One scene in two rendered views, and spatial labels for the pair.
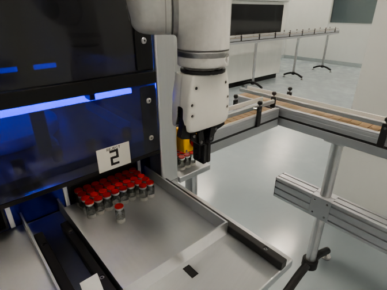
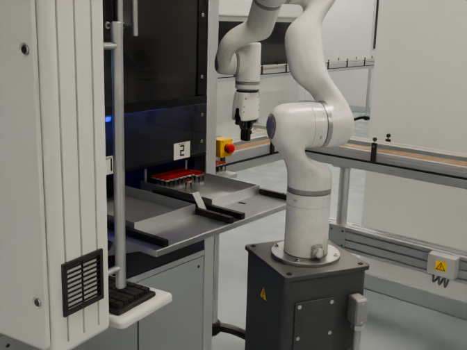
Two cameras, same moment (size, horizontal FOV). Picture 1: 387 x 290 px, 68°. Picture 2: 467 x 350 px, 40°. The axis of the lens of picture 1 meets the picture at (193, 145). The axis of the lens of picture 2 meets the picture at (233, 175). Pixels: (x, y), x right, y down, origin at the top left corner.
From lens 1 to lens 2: 1.71 m
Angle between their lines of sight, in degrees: 15
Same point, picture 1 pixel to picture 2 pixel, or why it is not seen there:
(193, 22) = (245, 70)
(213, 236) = (251, 192)
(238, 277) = (269, 203)
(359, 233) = (371, 251)
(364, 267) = (396, 318)
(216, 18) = (255, 68)
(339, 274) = (369, 323)
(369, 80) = (379, 117)
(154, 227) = (212, 193)
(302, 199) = not seen: hidden behind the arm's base
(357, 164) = (381, 208)
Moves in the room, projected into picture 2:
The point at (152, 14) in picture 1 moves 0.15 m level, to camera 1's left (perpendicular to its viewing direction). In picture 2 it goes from (228, 67) to (183, 66)
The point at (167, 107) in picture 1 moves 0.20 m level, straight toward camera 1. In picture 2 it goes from (211, 120) to (225, 130)
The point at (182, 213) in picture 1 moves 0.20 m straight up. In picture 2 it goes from (227, 189) to (228, 135)
